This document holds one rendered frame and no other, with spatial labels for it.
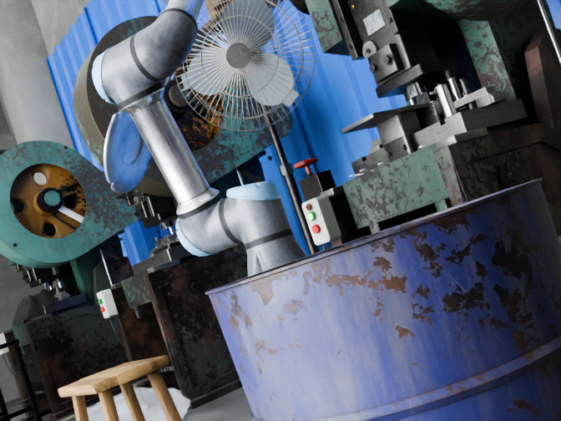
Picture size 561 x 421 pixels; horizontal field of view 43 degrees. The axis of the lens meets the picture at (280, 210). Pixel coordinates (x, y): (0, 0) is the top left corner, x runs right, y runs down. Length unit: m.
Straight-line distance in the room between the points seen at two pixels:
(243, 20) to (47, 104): 4.46
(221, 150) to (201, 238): 1.64
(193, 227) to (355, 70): 2.38
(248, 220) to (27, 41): 5.93
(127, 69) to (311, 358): 1.05
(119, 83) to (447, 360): 1.14
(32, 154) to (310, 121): 1.84
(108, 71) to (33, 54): 5.70
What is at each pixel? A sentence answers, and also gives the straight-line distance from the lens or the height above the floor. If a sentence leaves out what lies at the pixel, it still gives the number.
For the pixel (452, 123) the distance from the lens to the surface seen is 1.95.
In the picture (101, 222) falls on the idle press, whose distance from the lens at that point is 4.88.
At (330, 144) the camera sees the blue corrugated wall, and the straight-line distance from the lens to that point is 4.12.
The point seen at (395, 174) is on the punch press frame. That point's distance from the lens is 1.98.
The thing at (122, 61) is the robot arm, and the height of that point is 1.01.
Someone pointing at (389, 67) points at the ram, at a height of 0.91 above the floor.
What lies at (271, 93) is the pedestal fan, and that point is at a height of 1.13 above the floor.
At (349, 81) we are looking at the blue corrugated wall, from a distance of 3.91.
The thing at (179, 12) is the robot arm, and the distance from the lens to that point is 1.65.
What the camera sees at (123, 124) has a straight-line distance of 1.96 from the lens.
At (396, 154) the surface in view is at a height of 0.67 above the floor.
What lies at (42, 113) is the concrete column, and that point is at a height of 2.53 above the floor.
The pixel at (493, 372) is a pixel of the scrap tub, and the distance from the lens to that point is 0.70.
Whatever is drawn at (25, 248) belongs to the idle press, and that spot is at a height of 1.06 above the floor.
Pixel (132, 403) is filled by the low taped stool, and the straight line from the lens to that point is 2.42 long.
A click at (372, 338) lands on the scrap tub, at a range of 0.67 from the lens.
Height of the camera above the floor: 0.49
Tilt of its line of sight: 4 degrees up
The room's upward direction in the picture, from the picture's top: 19 degrees counter-clockwise
